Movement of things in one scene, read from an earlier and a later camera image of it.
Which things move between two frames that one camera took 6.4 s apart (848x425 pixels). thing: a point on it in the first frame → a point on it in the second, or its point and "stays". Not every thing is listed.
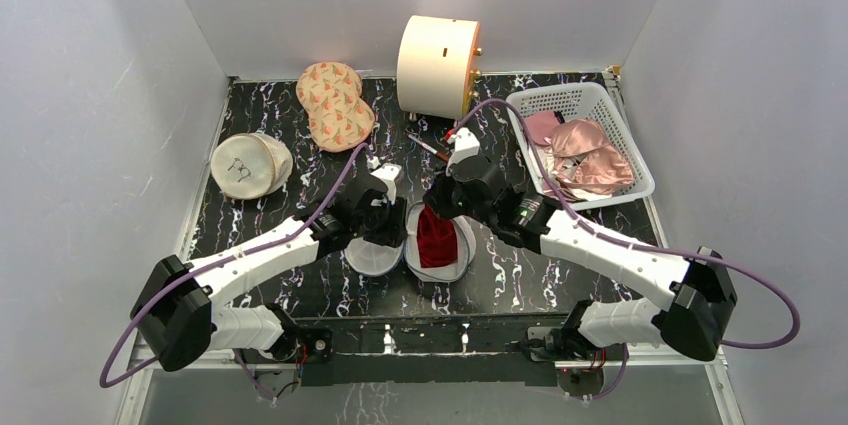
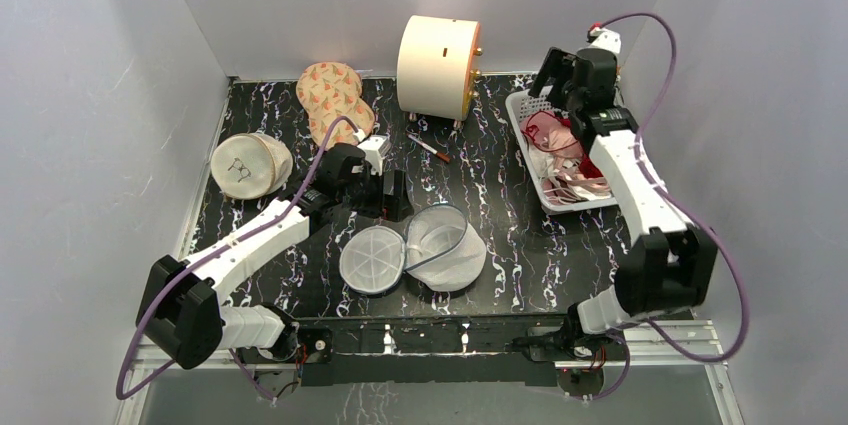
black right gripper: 441,197 → 556,67
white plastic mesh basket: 584,143 stays
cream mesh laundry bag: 247,166 stays
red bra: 437,239 → 586,167
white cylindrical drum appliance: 437,66 stays
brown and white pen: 429,148 stays
